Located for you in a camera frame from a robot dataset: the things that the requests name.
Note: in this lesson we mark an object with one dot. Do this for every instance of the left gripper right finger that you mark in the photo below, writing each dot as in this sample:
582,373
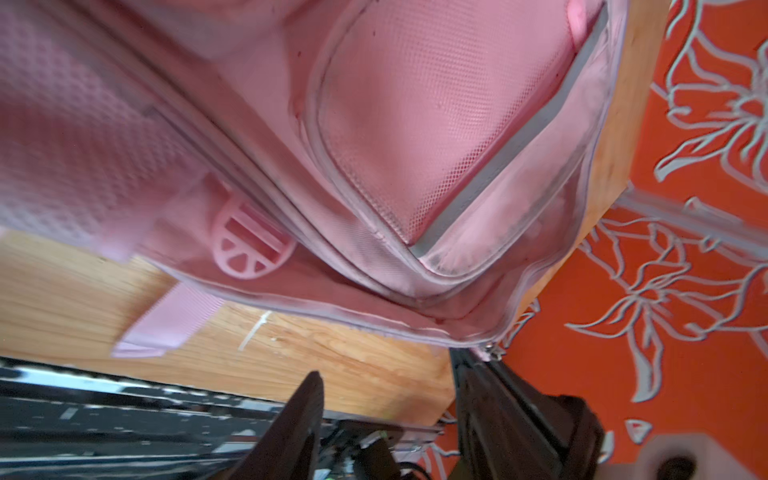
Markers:
507,429

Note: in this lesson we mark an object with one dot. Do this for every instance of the pink student backpack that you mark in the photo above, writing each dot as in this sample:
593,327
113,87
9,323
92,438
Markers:
408,168

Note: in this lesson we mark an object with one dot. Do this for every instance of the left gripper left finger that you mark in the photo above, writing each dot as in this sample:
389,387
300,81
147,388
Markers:
290,447

